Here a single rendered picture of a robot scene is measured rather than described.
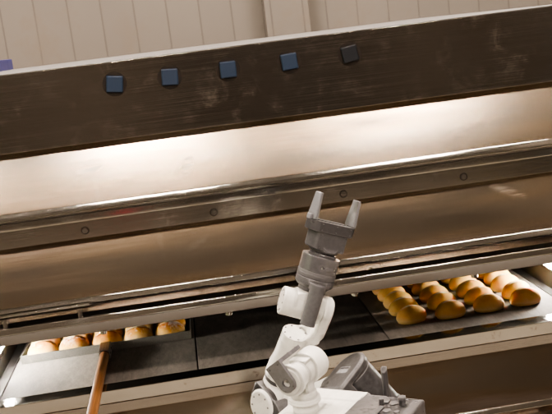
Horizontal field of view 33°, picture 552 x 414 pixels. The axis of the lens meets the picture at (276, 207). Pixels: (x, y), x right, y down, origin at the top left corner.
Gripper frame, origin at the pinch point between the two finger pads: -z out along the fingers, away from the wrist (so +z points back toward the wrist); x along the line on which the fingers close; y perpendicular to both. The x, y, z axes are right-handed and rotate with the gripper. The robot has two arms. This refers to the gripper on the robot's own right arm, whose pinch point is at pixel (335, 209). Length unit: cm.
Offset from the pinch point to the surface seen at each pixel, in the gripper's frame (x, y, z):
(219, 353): -25, 69, 58
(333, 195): -31, 45, 1
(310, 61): -15, 50, -34
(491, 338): -85, 22, 29
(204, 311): -1, 44, 39
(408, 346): -64, 32, 38
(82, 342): 4, 106, 71
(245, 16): -183, 407, -77
